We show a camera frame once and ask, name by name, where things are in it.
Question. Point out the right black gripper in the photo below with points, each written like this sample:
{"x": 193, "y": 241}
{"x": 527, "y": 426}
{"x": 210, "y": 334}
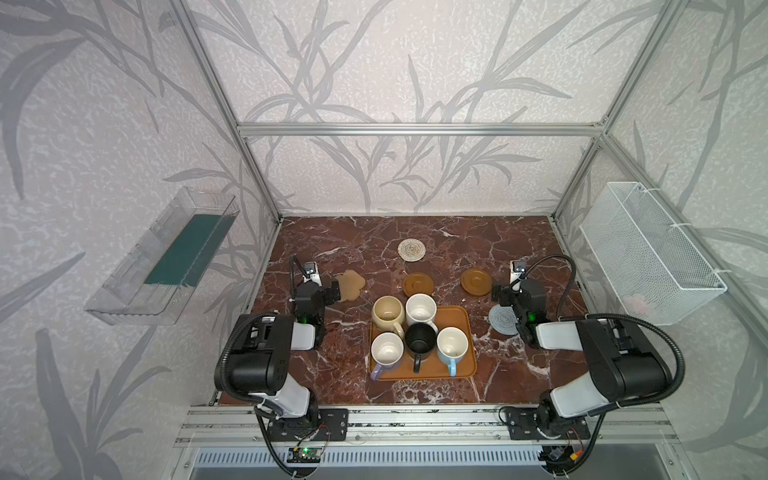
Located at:
{"x": 504, "y": 297}

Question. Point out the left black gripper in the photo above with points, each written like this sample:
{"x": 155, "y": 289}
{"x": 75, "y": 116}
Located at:
{"x": 325, "y": 291}

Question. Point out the cork flower shaped coaster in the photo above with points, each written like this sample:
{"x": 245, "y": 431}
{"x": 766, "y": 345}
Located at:
{"x": 351, "y": 284}

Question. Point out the grey round coaster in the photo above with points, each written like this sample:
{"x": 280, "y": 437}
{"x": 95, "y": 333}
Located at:
{"x": 503, "y": 320}

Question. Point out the beige ceramic mug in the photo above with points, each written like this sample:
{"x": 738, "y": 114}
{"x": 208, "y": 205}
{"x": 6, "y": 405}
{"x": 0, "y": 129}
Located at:
{"x": 388, "y": 315}

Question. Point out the wooden round coaster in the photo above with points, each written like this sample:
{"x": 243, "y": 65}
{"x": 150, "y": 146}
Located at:
{"x": 476, "y": 282}
{"x": 418, "y": 283}

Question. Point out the woven patterned round coaster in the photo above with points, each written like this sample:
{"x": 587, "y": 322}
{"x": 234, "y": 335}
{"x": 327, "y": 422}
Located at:
{"x": 411, "y": 250}

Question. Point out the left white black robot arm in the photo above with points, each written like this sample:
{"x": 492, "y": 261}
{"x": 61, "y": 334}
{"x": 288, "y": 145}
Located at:
{"x": 254, "y": 364}

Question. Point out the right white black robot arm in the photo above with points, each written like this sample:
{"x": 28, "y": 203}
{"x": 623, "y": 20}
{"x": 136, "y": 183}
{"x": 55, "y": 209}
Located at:
{"x": 629, "y": 361}

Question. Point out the purple mug white inside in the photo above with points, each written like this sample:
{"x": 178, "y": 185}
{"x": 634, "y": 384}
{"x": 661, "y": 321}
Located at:
{"x": 387, "y": 350}

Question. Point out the orange brown tray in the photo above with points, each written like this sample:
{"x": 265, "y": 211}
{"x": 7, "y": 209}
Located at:
{"x": 432, "y": 367}

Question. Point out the white speckled mug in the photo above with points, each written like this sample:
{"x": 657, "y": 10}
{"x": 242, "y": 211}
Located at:
{"x": 421, "y": 309}

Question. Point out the black mug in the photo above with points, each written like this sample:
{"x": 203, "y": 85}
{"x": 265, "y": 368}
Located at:
{"x": 420, "y": 341}

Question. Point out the green lit circuit board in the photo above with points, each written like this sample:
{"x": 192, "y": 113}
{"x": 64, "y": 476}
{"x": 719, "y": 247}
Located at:
{"x": 304, "y": 455}

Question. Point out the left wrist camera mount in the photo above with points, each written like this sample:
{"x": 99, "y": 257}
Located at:
{"x": 310, "y": 273}

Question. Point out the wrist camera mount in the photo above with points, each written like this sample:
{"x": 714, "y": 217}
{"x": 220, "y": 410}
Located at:
{"x": 310, "y": 273}
{"x": 517, "y": 269}

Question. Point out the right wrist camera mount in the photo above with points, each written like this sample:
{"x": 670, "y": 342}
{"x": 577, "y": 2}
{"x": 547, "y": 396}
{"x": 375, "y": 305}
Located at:
{"x": 517, "y": 269}

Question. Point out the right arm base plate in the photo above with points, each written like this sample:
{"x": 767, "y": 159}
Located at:
{"x": 541, "y": 423}

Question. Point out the white wire wall basket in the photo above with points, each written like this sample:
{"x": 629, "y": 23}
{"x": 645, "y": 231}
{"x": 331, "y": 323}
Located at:
{"x": 653, "y": 267}

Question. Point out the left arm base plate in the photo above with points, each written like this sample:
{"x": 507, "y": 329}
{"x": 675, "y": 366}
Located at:
{"x": 327, "y": 423}

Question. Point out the aluminium front rail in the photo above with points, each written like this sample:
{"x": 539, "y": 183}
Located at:
{"x": 405, "y": 424}

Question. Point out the right wired circuit board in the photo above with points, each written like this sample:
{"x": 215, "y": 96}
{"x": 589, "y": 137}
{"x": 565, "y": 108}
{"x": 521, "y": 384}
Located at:
{"x": 560, "y": 455}

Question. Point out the clear plastic wall bin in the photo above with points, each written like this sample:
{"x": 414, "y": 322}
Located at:
{"x": 155, "y": 281}

